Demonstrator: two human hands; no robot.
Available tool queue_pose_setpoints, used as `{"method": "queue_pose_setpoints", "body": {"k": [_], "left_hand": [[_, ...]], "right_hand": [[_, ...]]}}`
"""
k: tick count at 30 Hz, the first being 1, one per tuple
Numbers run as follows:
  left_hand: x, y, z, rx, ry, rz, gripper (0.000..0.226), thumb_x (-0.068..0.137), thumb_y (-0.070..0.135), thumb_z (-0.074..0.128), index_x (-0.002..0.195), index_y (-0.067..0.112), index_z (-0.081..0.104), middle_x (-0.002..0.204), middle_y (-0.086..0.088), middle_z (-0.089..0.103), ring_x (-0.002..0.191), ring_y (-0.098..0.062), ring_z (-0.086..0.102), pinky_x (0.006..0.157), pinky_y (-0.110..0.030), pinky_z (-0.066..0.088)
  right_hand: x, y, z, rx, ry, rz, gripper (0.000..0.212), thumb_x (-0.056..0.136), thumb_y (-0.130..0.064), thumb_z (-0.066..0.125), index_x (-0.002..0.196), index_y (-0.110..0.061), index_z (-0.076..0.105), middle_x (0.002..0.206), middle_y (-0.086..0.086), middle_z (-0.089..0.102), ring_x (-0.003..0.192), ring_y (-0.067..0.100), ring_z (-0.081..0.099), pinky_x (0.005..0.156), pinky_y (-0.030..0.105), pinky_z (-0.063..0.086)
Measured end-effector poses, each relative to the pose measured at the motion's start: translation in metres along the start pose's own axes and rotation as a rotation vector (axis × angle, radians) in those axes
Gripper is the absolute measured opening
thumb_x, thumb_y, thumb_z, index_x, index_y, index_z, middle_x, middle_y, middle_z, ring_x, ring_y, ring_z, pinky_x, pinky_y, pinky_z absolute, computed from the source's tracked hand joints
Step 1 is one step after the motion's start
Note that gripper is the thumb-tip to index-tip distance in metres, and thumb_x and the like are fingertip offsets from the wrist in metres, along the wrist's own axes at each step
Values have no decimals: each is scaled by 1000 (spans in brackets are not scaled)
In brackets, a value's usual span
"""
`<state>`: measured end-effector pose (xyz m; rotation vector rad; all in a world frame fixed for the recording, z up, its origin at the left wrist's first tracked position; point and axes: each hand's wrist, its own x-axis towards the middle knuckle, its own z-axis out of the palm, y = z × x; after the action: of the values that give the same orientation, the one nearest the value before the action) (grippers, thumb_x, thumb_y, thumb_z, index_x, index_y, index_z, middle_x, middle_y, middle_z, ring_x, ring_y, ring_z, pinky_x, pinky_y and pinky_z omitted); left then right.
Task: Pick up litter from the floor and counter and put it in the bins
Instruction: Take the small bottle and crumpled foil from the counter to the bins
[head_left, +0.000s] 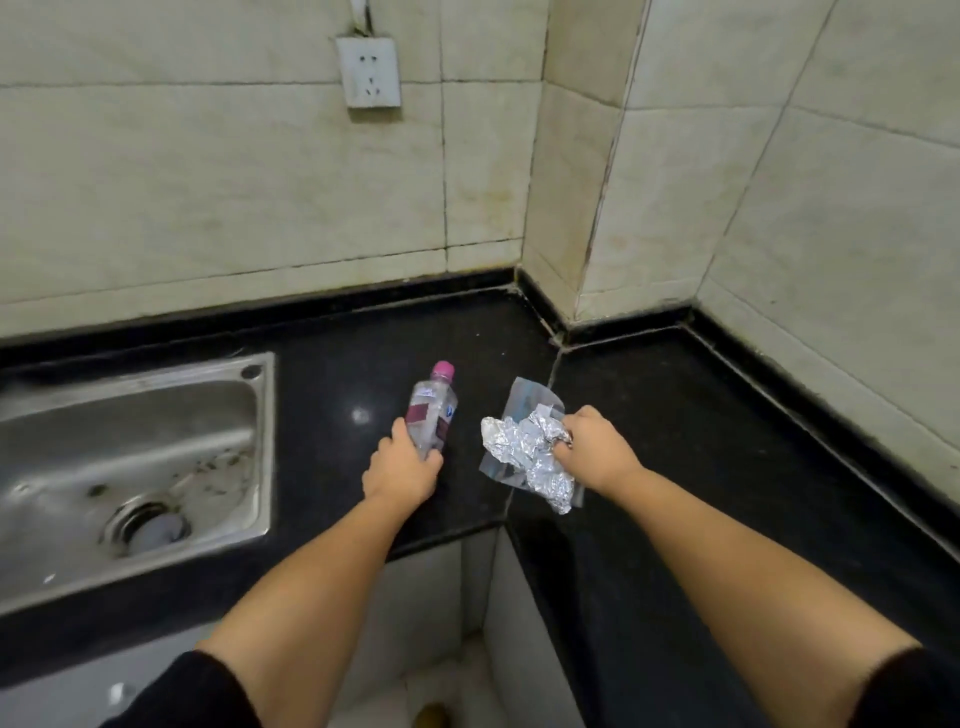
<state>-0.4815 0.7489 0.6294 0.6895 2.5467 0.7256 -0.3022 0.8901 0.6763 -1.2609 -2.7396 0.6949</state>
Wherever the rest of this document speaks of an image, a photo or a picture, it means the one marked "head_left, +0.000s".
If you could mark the clear bottle with pink cap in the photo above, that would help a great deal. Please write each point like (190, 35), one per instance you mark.
(430, 414)

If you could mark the clear plastic bag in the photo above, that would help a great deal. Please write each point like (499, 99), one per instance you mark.
(517, 405)

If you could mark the aluminium foil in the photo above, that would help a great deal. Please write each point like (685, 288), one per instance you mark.
(529, 454)

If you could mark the person's left hand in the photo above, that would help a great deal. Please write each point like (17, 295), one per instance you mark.
(399, 476)

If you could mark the person's right forearm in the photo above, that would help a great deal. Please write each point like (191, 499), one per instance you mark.
(750, 592)

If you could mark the stainless steel sink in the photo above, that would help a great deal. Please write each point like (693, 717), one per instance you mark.
(127, 480)

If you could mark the sink drain strainer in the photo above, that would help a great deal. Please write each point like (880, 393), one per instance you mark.
(146, 527)

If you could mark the white wall socket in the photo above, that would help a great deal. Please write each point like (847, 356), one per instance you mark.
(367, 71)

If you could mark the person's right fingers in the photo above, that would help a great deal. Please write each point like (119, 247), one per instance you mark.
(564, 450)

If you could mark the white cabinet door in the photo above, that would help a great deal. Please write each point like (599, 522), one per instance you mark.
(420, 607)

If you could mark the person's right hand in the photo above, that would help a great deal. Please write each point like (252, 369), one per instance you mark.
(600, 454)

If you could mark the person's left forearm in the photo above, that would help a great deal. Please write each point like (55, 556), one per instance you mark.
(300, 607)

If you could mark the person's left thumb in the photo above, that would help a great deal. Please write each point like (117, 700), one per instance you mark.
(399, 433)

